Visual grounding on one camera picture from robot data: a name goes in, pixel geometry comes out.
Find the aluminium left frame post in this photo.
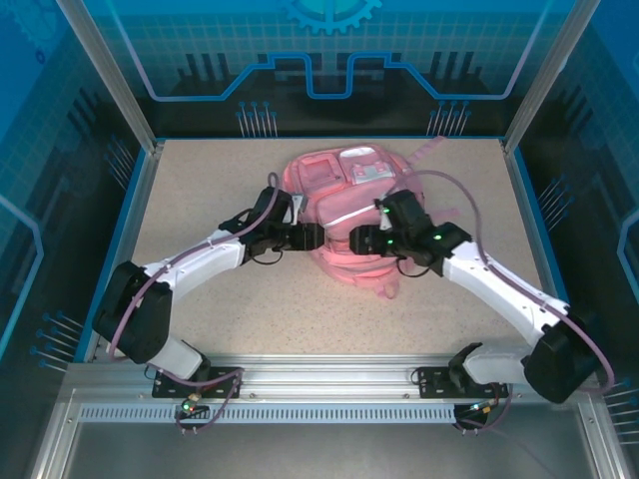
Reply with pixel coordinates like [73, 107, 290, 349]
[54, 0, 166, 154]

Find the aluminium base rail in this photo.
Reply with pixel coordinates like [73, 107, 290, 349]
[64, 353, 600, 400]

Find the pink backpack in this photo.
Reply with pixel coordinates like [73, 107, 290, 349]
[279, 135, 458, 300]

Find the aluminium right frame post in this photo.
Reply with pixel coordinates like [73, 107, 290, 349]
[501, 0, 603, 156]

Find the aluminium frame post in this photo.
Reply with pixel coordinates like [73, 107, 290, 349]
[54, 0, 166, 154]
[501, 0, 603, 156]

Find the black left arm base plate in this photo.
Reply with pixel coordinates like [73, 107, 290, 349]
[151, 366, 245, 400]

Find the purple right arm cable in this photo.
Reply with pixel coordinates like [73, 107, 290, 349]
[393, 170, 616, 436]

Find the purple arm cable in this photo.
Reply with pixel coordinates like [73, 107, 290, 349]
[393, 170, 616, 436]
[107, 172, 281, 436]

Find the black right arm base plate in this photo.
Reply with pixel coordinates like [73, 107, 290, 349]
[416, 366, 510, 400]

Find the slotted cable duct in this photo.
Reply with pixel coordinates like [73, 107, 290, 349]
[78, 404, 458, 425]

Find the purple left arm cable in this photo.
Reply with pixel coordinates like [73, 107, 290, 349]
[107, 172, 281, 436]

